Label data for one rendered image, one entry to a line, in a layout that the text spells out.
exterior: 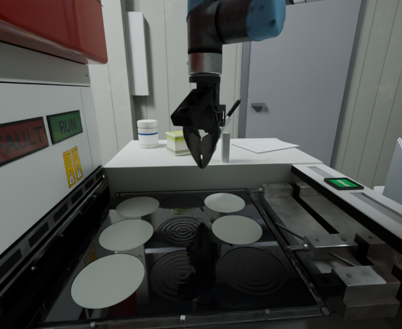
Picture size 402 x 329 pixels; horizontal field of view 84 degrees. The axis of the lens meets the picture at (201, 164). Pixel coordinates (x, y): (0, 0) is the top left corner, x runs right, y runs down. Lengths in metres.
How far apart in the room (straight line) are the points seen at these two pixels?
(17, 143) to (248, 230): 0.40
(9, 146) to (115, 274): 0.23
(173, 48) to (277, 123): 1.26
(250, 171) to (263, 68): 1.82
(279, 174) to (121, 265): 0.48
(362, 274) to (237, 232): 0.20
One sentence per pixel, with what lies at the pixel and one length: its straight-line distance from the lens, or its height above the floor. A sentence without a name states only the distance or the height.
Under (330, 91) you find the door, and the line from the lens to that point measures 2.72.
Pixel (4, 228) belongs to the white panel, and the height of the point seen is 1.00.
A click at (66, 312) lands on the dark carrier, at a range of 0.37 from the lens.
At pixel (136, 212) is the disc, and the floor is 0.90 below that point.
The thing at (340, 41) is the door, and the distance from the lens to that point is 2.77.
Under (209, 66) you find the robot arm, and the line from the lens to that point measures 0.50.
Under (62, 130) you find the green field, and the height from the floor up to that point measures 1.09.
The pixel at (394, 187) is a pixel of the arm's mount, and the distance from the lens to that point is 0.96.
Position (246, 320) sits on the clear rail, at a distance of 0.33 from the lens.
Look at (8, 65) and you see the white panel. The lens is 0.40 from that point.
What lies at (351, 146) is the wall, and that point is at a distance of 3.06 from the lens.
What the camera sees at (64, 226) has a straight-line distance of 0.46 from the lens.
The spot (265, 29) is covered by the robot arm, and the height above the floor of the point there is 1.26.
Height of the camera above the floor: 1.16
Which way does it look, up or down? 18 degrees down
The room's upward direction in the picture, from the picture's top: straight up
